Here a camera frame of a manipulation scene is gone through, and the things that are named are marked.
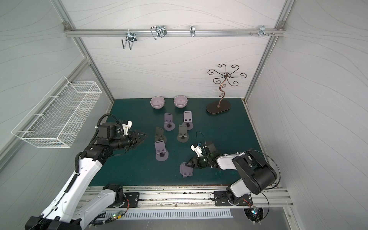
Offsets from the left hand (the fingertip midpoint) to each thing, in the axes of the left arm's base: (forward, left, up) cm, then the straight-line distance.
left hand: (146, 137), depth 72 cm
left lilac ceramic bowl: (+44, +4, -19) cm, 48 cm away
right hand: (-5, -21, -22) cm, 31 cm away
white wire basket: (+4, +42, +9) cm, 44 cm away
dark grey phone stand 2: (+12, -18, -20) cm, 29 cm away
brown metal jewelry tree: (+43, -43, +7) cm, 61 cm away
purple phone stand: (+25, -21, -13) cm, 35 cm away
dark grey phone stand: (+11, -2, -17) cm, 20 cm away
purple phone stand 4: (-10, -21, -21) cm, 31 cm away
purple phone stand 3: (0, -5, -20) cm, 20 cm away
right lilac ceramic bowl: (+45, -14, -18) cm, 50 cm away
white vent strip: (-30, -21, -23) cm, 43 cm away
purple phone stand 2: (+23, -7, -22) cm, 33 cm away
